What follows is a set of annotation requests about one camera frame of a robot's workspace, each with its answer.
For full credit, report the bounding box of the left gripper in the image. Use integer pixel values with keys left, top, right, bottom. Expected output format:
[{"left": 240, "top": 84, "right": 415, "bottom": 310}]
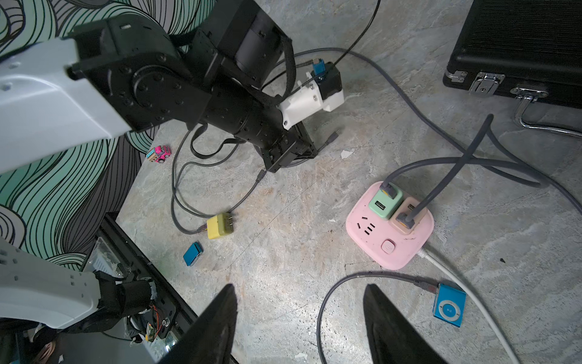
[{"left": 218, "top": 99, "right": 318, "bottom": 173}]

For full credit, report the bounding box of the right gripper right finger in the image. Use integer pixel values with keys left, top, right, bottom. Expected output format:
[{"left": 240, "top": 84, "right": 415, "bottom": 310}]
[{"left": 363, "top": 285, "right": 445, "bottom": 363}]

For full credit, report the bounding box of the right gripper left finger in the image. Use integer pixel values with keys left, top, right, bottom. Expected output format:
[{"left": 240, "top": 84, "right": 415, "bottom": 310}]
[{"left": 160, "top": 284, "right": 237, "bottom": 364}]

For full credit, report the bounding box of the blue mp3 player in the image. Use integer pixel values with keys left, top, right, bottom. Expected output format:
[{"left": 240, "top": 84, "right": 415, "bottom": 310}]
[{"left": 433, "top": 284, "right": 467, "bottom": 328}]

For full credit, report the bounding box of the green charger cube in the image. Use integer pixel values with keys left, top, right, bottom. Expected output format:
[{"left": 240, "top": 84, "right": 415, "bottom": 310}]
[{"left": 368, "top": 184, "right": 404, "bottom": 220}]

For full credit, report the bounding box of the pink charger cube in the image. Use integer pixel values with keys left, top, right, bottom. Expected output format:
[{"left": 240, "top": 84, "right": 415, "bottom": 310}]
[{"left": 389, "top": 197, "right": 427, "bottom": 235}]

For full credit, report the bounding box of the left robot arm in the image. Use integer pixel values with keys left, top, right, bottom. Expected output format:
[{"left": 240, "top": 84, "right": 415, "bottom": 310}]
[{"left": 1, "top": 1, "right": 318, "bottom": 332}]

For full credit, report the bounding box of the teal small block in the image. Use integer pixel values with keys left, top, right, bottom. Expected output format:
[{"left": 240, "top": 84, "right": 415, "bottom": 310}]
[{"left": 183, "top": 242, "right": 204, "bottom": 266}]

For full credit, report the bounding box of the pink power strip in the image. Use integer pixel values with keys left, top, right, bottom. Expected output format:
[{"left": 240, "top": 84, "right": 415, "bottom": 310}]
[{"left": 346, "top": 181, "right": 434, "bottom": 271}]

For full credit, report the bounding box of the yellow charger cube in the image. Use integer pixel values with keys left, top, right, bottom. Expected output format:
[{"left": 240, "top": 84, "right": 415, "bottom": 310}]
[{"left": 206, "top": 212, "right": 234, "bottom": 240}]

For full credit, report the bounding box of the pink multicolour small device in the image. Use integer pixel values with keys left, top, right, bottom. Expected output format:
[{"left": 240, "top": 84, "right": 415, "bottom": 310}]
[{"left": 145, "top": 146, "right": 171, "bottom": 164}]

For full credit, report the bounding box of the black briefcase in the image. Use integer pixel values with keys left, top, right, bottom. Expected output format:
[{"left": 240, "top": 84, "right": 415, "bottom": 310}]
[{"left": 443, "top": 1, "right": 581, "bottom": 137}]

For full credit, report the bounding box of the grey cable of yellow charger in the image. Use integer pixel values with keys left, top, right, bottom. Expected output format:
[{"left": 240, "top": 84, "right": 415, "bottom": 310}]
[{"left": 170, "top": 126, "right": 267, "bottom": 235}]

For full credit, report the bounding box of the white power cord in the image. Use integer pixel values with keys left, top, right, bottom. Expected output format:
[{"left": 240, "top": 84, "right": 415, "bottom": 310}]
[{"left": 417, "top": 247, "right": 521, "bottom": 364}]

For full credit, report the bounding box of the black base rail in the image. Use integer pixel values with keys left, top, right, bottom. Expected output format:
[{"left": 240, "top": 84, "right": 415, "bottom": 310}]
[{"left": 77, "top": 214, "right": 201, "bottom": 361}]

